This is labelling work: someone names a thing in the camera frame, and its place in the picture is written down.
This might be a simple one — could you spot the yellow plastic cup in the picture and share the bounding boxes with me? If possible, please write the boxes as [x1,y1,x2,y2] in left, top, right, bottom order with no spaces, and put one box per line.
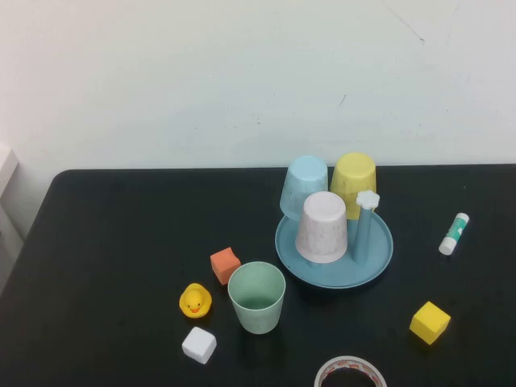
[329,152,378,221]

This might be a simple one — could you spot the pale pink plastic cup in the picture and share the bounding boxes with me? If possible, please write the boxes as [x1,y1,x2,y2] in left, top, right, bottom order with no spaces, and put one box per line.
[294,190,348,264]

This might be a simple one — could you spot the white foam cube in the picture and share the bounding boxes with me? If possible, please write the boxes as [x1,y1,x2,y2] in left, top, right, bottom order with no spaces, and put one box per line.
[181,326,218,365]

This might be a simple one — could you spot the white and green glue stick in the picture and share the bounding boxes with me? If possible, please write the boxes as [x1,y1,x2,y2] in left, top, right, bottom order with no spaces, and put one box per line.
[438,212,471,256]

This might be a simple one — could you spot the clear tape roll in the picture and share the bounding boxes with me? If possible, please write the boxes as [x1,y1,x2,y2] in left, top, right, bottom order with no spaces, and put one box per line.
[314,355,389,387]

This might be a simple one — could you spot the pale green plastic cup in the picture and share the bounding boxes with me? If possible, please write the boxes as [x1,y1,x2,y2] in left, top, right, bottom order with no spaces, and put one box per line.
[227,260,287,335]

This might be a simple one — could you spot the orange foam cube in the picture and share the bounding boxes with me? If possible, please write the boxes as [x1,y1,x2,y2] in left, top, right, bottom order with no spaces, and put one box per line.
[210,247,242,286]

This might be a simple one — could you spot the blue cup stand with posts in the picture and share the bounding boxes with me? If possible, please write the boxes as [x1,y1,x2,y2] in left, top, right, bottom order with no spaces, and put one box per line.
[274,190,394,290]

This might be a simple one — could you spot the light blue plastic cup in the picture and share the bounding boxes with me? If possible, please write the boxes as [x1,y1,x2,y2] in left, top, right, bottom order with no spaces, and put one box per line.
[279,155,328,223]

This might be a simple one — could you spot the yellow foam cube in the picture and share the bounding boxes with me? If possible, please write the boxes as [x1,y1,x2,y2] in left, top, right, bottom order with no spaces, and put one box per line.
[409,301,452,346]

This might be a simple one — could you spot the yellow rubber duck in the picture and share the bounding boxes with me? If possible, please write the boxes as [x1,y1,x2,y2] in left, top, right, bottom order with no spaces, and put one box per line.
[178,282,213,319]

